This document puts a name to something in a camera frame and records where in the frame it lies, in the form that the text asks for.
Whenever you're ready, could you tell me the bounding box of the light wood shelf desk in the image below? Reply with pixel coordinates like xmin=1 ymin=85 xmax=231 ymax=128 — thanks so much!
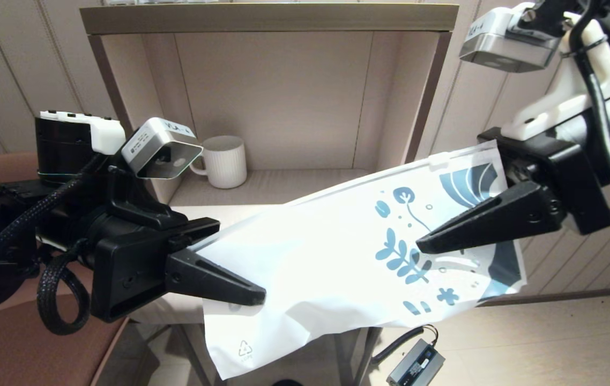
xmin=80 ymin=3 xmax=459 ymax=386

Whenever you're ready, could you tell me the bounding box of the grey power supply box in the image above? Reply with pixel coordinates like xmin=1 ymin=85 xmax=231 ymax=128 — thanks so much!
xmin=386 ymin=339 xmax=445 ymax=386

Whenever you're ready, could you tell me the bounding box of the white floral plastic bag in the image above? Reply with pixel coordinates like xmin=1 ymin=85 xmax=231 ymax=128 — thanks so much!
xmin=192 ymin=140 xmax=527 ymax=380

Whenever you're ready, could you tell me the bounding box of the black braided left arm sleeve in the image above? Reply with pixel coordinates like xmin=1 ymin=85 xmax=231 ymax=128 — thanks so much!
xmin=0 ymin=155 xmax=96 ymax=336

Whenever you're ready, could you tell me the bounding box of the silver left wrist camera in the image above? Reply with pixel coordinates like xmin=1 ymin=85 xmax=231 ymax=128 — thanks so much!
xmin=121 ymin=117 xmax=205 ymax=180

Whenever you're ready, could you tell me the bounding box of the white ribbed mug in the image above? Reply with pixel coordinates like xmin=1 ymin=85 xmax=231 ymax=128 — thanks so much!
xmin=191 ymin=135 xmax=248 ymax=189

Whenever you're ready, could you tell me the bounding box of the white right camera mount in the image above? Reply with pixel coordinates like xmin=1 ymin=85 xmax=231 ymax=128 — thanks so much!
xmin=501 ymin=11 xmax=610 ymax=143

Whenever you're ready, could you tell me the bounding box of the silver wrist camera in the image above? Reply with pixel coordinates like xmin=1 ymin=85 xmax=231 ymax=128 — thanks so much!
xmin=121 ymin=117 xmax=205 ymax=180
xmin=459 ymin=10 xmax=563 ymax=74

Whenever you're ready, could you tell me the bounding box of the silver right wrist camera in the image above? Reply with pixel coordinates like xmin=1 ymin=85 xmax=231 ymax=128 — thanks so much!
xmin=459 ymin=10 xmax=563 ymax=74

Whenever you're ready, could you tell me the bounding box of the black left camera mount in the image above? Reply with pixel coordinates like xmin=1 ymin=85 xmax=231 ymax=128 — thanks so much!
xmin=102 ymin=164 xmax=188 ymax=230

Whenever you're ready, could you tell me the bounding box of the pink brown chair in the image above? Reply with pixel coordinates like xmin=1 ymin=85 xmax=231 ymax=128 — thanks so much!
xmin=0 ymin=153 xmax=142 ymax=386

